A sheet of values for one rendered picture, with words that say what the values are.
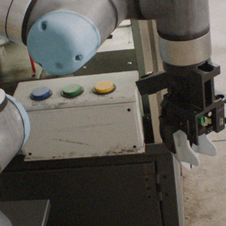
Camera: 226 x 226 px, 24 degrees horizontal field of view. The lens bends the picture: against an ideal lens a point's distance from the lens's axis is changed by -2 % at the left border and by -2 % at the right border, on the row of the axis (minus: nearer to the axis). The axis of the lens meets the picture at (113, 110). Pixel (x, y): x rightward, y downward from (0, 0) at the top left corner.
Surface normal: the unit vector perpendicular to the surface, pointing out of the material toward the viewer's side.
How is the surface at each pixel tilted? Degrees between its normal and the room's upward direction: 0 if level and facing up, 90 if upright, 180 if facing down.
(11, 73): 0
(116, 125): 90
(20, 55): 0
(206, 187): 0
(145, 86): 88
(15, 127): 78
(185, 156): 93
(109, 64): 90
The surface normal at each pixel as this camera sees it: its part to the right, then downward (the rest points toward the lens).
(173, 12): -0.36, 0.54
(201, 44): 0.48, 0.40
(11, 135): 0.88, -0.04
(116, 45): -0.15, -0.84
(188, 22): 0.12, 0.52
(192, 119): -0.81, 0.41
